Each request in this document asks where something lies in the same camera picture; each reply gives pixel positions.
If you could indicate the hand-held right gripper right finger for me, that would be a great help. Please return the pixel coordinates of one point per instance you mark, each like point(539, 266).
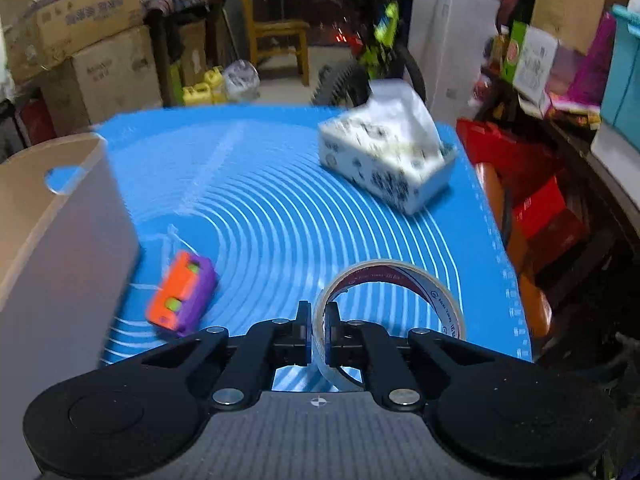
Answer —
point(331, 335)

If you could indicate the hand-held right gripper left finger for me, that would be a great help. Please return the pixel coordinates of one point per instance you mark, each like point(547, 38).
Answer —
point(306, 332)

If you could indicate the clear packing tape roll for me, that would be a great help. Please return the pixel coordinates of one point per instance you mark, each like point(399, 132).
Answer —
point(442, 307)

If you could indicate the beige plastic storage bin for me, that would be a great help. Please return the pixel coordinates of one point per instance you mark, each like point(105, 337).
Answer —
point(60, 250)

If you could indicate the orange purple plastic toy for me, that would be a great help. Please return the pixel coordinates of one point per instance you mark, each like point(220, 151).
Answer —
point(182, 292)

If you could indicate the blue silicone baking mat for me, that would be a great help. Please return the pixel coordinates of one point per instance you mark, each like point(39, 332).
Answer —
point(280, 200)

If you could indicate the white printed tissue box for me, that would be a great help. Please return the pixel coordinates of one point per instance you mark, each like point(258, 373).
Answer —
point(380, 160)

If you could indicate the stack of red gift boxes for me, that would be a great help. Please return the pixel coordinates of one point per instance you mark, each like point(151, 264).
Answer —
point(535, 195)

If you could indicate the tied white plastic bag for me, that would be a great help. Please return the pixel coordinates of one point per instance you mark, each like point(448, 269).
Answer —
point(241, 80)

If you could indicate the yellow plastic jug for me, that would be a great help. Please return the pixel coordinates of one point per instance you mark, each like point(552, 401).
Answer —
point(216, 84)
point(196, 95)

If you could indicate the green black bicycle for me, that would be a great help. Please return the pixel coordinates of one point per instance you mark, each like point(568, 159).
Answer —
point(375, 45)

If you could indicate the dark wooden side table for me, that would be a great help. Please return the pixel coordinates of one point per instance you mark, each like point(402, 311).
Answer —
point(600, 210)

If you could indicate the wooden chair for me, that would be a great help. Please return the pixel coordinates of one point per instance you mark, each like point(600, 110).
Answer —
point(277, 35)

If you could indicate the white refrigerator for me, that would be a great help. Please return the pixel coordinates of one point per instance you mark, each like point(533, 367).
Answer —
point(455, 50)

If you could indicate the large stacked cardboard box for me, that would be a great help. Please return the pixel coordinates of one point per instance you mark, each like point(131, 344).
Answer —
point(110, 80)

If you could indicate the green white carton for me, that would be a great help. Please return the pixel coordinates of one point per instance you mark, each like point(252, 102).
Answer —
point(527, 60)

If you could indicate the white foam box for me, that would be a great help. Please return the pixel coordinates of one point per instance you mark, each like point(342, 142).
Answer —
point(617, 145)

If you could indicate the open cardboard box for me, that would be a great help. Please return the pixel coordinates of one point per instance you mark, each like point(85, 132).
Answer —
point(75, 20)

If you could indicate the teal plastic storage box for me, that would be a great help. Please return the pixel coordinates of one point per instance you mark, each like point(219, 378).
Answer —
point(622, 70)

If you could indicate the plain tall cardboard box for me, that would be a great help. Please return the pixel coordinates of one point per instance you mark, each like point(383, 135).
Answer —
point(575, 0)

